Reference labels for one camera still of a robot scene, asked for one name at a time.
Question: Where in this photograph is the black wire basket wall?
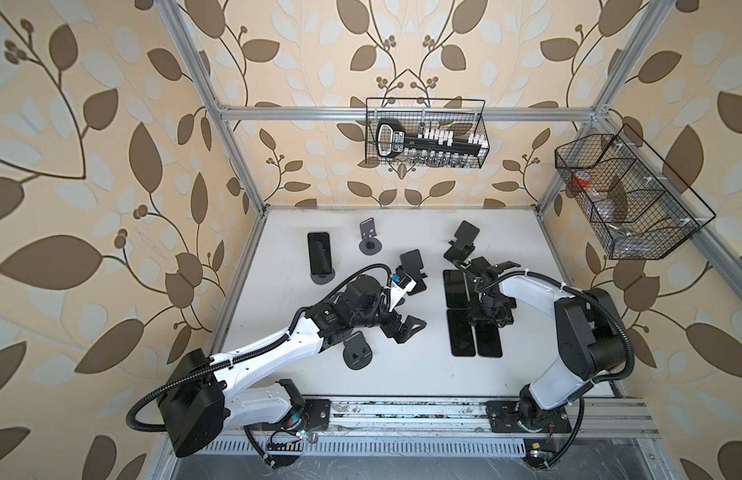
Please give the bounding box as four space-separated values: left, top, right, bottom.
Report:
365 96 490 169
554 124 716 261

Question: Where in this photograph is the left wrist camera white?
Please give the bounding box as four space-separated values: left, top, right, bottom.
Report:
388 269 416 312

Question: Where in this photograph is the black phone stand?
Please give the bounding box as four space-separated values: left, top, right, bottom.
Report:
443 270 469 309

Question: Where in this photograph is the black wire basket back wall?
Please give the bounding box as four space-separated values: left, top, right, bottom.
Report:
365 96 490 169

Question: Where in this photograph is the grey round stand far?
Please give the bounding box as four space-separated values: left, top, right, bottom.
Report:
359 217 382 256

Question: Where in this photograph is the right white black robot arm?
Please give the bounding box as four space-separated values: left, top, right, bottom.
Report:
453 258 635 432

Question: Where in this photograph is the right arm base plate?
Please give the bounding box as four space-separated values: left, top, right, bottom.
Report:
485 400 572 434

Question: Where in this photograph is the black phone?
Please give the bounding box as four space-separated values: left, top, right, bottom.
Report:
447 309 476 357
474 323 503 358
307 232 333 276

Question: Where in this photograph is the aluminium rail front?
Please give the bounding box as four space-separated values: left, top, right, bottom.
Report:
160 395 660 438

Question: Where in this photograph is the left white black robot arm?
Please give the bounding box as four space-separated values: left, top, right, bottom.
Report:
125 263 426 458

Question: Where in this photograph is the grey round stand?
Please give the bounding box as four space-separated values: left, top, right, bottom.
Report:
343 331 373 371
359 217 382 256
310 269 335 285

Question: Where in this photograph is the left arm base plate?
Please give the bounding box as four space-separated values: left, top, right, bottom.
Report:
252 398 332 432

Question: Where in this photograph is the black tool with vials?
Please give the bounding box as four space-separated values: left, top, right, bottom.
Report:
372 119 489 158

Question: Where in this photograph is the black wire basket right wall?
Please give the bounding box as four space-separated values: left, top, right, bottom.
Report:
554 124 716 261

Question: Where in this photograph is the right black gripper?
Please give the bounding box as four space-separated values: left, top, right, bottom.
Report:
465 293 510 323

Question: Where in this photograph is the grey round stand front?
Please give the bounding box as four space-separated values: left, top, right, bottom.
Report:
343 331 373 371

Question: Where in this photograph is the grey round stand left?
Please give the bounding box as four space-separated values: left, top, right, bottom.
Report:
310 269 335 285

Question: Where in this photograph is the black square stand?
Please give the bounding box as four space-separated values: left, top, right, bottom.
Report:
399 249 427 296
444 221 480 263

